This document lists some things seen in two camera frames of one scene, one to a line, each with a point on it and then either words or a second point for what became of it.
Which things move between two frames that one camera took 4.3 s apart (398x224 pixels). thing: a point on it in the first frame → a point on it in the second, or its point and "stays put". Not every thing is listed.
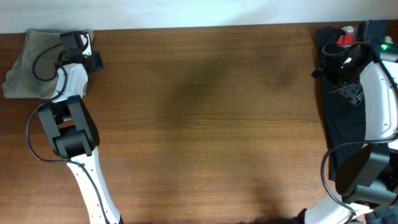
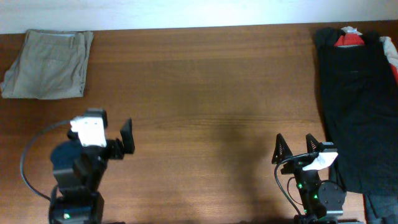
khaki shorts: x=35 y=72 stays put
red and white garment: x=347 y=38 stays put
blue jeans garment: x=384 y=214 stays put
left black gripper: x=97 y=63 → x=117 y=147
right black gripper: x=326 y=69 → x=286 y=152
